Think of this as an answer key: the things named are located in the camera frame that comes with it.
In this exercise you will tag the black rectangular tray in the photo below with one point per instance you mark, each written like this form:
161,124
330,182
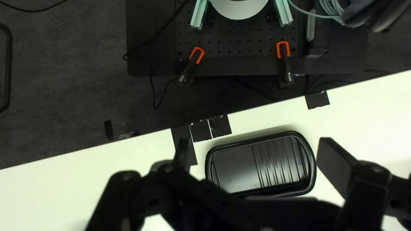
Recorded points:
279,164

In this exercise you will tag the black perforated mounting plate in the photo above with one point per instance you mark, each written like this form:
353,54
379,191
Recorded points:
160,40

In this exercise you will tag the black tape strips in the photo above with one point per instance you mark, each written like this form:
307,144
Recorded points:
185,136

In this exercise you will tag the left orange clamp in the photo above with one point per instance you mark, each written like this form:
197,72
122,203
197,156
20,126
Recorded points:
194,59

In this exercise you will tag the black tape piece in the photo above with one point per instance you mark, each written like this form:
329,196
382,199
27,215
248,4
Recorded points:
318,99

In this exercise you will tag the right orange clamp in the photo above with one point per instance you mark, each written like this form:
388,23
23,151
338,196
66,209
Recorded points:
285,73

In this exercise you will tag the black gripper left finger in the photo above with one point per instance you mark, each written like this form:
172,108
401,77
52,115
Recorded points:
130,198

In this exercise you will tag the orange clamp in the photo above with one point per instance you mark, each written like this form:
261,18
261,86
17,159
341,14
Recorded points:
194,59
285,73

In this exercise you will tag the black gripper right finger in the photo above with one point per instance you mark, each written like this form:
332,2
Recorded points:
370,190

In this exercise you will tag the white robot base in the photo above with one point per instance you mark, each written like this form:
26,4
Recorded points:
238,9

